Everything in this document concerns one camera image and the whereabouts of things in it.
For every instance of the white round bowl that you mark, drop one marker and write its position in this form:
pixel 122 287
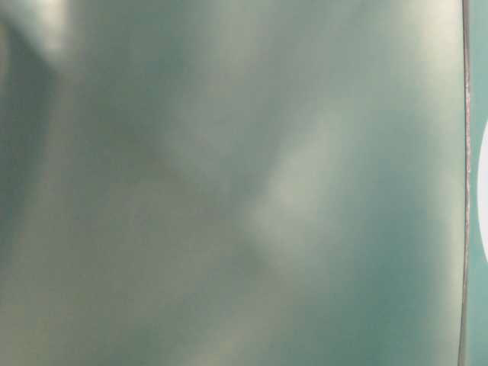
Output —
pixel 482 191

